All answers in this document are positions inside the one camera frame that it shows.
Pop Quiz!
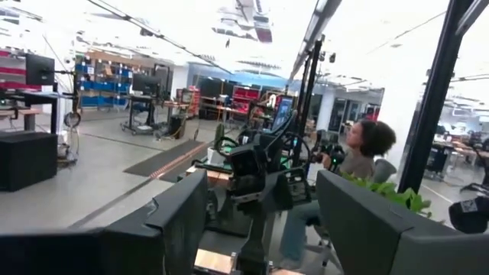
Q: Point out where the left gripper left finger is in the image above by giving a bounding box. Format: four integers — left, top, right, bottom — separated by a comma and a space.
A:
0, 170, 209, 275

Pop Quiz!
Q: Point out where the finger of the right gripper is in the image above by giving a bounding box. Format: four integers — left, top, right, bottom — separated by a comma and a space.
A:
265, 167, 313, 213

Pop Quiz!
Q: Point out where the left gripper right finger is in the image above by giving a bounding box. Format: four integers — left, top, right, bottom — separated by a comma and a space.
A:
316, 170, 489, 275

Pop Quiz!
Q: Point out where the green leafy plant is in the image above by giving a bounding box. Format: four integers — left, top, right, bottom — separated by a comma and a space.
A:
342, 172, 435, 219

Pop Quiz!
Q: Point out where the grey office chair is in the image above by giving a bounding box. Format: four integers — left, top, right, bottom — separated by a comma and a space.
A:
305, 158, 398, 274

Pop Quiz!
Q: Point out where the person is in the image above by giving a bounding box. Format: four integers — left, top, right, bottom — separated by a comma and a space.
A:
278, 120, 398, 270

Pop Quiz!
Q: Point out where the blue lit monitor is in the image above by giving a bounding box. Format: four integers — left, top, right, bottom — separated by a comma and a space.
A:
270, 95, 295, 133

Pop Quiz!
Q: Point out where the dark grey floor mat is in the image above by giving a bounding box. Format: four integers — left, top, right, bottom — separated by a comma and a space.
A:
122, 139, 207, 179

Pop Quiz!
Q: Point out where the red shelf unit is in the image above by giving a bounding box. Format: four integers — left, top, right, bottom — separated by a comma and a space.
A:
232, 86, 261, 115

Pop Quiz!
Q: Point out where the black device with white label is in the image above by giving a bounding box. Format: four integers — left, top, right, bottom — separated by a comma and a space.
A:
449, 196, 489, 235

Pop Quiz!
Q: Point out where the black computer monitor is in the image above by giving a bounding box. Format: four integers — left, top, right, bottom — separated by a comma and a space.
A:
25, 53, 57, 87
131, 73, 162, 97

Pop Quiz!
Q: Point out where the shelf with blue bins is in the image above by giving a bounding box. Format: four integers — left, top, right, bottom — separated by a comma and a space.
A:
74, 60, 133, 110

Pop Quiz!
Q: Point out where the black cabinet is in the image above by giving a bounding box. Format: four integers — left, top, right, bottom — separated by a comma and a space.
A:
0, 131, 59, 193

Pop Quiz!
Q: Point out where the black desk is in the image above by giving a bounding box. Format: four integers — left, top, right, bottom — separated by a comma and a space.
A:
0, 89, 60, 134

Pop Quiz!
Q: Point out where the black leader arm handle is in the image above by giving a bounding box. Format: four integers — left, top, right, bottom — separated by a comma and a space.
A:
311, 141, 347, 173

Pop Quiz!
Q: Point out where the black metal rig frame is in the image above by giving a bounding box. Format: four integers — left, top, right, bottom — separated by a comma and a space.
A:
288, 0, 489, 194

